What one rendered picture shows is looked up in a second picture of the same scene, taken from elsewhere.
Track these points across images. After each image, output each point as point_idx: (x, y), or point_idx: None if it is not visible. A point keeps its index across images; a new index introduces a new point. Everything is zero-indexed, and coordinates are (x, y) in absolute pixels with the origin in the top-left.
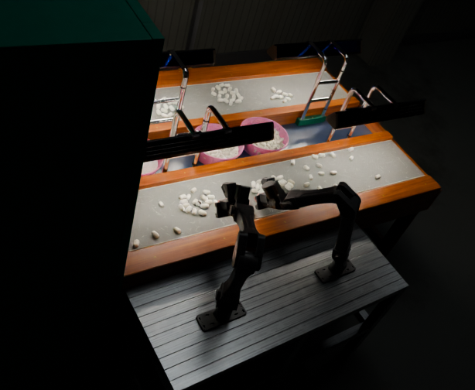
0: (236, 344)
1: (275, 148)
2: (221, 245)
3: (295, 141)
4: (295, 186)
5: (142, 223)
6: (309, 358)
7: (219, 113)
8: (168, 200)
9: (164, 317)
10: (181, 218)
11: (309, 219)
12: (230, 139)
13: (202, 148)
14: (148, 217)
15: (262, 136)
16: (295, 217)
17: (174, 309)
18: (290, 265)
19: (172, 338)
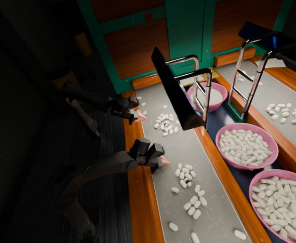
0: (80, 141)
1: (268, 219)
2: (126, 130)
3: None
4: (192, 221)
5: (153, 101)
6: None
7: (195, 72)
8: (169, 111)
9: (106, 115)
10: (154, 116)
11: (136, 210)
12: (168, 88)
13: (160, 77)
14: (157, 102)
15: (179, 114)
16: (141, 195)
17: (109, 118)
18: (112, 189)
19: (96, 117)
